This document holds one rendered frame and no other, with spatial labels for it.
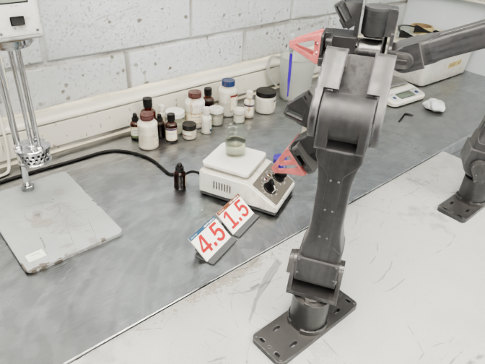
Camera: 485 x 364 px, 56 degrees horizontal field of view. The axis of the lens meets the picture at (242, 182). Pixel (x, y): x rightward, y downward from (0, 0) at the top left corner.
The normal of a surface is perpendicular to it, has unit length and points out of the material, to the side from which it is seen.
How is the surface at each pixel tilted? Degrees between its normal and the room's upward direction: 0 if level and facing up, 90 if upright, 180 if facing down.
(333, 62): 36
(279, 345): 0
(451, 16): 90
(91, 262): 0
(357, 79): 61
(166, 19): 90
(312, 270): 91
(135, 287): 0
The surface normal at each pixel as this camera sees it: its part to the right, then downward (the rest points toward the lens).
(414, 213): 0.05, -0.84
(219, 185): -0.41, 0.48
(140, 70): 0.65, 0.44
